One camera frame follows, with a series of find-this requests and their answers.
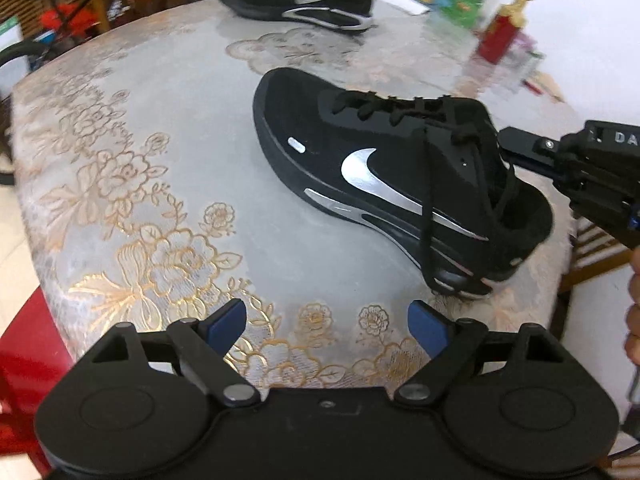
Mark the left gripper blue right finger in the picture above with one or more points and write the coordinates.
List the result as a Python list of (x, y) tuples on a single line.
[(429, 328)]

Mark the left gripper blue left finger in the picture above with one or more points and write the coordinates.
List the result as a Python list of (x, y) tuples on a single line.
[(222, 329)]

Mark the floral lace tablecloth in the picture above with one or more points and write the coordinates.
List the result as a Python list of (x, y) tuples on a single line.
[(146, 196)]

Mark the person's right hand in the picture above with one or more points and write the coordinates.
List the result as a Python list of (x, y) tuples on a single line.
[(632, 343)]

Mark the brown wooden chair near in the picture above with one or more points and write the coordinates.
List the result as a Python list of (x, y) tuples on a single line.
[(593, 252)]

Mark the red lighter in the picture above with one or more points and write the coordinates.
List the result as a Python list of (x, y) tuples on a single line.
[(533, 87)]

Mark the pink plastic container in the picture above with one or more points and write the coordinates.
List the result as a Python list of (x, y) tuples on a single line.
[(523, 51)]

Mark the red liquor bottle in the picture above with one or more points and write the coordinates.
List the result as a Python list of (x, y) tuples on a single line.
[(502, 30)]

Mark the red wooden chair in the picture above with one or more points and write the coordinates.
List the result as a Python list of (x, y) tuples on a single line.
[(33, 360)]

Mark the green snack packet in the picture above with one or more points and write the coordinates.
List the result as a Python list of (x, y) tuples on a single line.
[(463, 13)]

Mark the black bicycle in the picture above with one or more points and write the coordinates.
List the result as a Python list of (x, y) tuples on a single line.
[(64, 26)]

